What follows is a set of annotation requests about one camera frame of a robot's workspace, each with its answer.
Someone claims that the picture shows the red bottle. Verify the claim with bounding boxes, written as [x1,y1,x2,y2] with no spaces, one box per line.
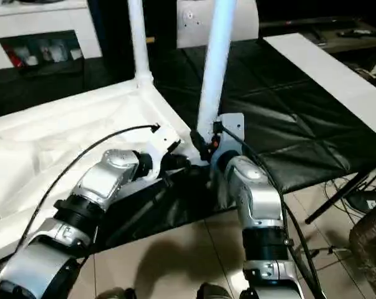
[7,46,25,69]

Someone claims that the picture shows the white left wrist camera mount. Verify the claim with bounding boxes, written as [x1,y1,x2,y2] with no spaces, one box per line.
[146,126,183,182]

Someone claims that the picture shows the black box with gold label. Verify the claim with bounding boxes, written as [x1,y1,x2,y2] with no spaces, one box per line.
[87,0,179,87]

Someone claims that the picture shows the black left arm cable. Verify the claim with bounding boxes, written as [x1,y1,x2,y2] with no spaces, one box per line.
[16,123,161,250]

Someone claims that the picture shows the black remote control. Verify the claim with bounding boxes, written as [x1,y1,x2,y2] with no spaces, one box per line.
[336,29,375,38]

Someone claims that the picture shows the dark low table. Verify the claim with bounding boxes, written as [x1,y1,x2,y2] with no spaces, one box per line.
[258,17,376,73]

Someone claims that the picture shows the dark robot foot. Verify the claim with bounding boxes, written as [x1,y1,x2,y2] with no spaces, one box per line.
[100,288,136,299]
[196,282,233,299]

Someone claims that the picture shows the white plastic table leg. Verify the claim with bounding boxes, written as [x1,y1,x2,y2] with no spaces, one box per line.
[127,0,155,88]
[196,0,241,135]

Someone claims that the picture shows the dark robot left foot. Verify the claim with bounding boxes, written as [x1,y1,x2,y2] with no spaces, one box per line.
[100,288,136,299]

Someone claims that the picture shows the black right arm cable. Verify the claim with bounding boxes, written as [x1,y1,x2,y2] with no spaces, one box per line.
[218,124,329,299]

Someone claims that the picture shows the black floor device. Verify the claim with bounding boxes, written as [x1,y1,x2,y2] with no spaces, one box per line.
[349,191,376,215]

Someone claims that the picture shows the black work mat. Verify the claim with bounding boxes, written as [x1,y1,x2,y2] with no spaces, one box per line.
[0,39,376,252]

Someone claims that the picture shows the white flat board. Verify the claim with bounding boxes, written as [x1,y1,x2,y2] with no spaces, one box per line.
[264,34,376,140]

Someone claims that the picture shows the white glass-door cabinet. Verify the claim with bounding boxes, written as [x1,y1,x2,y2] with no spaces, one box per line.
[0,0,104,72]

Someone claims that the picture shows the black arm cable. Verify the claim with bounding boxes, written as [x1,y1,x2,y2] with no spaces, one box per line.
[218,124,329,299]
[16,123,161,250]

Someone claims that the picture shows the brown woven stool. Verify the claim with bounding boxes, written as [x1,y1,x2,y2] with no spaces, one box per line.
[349,211,376,299]

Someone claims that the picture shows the white plastic table top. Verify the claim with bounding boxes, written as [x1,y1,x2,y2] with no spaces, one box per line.
[0,77,205,260]

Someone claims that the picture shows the grey floor wires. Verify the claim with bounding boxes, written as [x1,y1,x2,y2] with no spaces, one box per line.
[323,168,376,260]

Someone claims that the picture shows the dark robot right foot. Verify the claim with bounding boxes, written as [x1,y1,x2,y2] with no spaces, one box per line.
[196,282,233,299]

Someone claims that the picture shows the black stand leg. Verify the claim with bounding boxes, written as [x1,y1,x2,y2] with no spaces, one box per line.
[304,173,376,225]

